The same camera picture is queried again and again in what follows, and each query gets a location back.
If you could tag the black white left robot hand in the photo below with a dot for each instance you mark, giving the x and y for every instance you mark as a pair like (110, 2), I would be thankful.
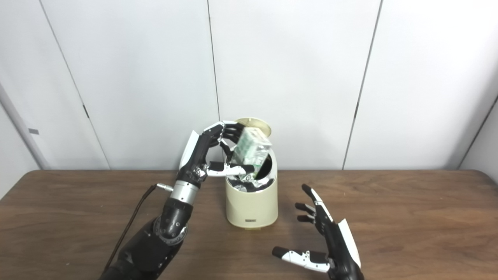
(198, 155)

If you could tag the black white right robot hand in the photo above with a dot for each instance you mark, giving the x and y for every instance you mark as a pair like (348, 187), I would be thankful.
(340, 249)

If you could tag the white green milk carton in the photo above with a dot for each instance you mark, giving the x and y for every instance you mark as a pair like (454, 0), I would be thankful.
(253, 149)

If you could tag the round cream bin lid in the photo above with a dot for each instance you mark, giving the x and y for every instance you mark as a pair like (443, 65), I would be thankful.
(256, 123)

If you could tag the cream-colored cylindrical bin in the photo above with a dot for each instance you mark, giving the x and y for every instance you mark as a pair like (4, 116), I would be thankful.
(252, 206)

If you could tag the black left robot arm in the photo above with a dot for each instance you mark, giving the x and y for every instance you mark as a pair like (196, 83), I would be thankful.
(155, 245)

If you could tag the small grey wall tag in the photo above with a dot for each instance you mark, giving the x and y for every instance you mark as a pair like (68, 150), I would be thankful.
(33, 131)

